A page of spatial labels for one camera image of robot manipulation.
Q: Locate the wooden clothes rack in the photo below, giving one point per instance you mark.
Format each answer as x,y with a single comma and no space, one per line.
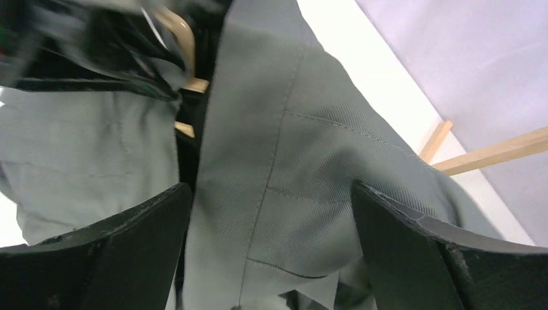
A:
515,148

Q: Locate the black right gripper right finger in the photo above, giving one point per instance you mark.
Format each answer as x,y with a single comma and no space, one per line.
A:
418,262

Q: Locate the grey skirt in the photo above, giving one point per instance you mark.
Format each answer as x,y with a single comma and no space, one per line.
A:
286,134

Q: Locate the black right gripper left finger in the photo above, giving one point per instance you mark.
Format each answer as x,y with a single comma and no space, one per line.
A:
126,261

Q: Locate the wooden hanger with grey skirt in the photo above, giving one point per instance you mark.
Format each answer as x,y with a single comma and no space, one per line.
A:
184,37

